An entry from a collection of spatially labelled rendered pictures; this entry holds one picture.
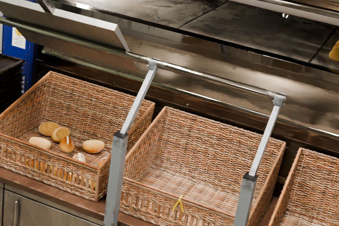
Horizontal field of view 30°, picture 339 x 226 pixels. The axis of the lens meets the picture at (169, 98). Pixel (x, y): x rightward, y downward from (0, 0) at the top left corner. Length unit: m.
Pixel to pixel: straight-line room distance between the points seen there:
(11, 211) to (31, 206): 0.11
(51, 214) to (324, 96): 1.18
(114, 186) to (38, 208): 0.44
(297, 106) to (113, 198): 0.83
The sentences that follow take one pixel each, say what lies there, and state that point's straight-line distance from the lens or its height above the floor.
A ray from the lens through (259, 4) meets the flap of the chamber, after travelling 2.38.
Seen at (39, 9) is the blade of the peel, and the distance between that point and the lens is 2.41.
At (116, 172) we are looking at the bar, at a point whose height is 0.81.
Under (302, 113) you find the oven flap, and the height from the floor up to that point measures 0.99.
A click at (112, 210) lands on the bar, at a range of 2.36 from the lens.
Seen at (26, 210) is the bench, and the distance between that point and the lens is 2.67.
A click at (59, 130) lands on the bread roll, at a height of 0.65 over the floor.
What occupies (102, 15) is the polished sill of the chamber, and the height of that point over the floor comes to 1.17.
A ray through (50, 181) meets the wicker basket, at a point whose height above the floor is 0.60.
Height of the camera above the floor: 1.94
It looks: 23 degrees down
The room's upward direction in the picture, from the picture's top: 8 degrees clockwise
